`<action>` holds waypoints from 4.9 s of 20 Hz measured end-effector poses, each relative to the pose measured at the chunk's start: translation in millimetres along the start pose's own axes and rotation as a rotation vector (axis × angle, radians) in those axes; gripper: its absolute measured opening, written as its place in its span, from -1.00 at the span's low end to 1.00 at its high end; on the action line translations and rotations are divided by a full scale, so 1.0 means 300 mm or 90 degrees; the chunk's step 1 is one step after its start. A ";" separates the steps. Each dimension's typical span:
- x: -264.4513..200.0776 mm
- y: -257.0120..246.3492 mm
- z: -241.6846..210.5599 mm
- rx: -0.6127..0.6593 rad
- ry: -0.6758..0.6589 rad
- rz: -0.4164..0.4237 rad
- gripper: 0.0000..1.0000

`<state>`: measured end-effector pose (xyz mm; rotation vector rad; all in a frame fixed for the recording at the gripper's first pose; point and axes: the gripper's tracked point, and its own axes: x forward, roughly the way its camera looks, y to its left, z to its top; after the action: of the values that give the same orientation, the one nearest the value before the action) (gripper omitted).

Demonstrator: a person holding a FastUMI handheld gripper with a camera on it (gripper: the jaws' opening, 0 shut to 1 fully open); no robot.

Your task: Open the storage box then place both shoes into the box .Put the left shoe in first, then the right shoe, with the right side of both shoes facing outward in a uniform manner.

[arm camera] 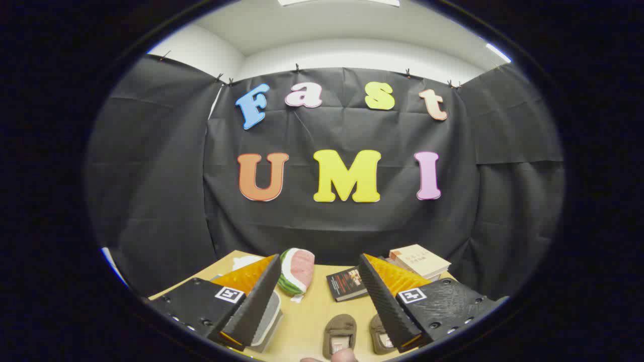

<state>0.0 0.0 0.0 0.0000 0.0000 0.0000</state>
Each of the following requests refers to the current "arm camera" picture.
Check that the black paperback book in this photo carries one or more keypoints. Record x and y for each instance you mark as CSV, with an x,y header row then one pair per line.
x,y
344,284

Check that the white plush toy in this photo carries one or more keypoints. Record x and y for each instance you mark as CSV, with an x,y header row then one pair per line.
x,y
245,262

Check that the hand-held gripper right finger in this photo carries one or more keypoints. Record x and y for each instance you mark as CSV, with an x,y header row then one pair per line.
x,y
382,296

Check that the watermelon slice plush toy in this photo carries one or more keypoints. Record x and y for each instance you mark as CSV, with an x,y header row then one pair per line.
x,y
299,266

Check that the tan paperback book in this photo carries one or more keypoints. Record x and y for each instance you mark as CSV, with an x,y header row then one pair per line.
x,y
420,260

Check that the cream fabric storage box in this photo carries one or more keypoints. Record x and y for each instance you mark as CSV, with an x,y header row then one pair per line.
x,y
269,322

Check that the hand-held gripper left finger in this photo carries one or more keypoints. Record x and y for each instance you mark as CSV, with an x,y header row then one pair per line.
x,y
259,296

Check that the brown fuzzy shoe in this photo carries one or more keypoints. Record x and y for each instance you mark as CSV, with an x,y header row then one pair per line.
x,y
339,324
378,329

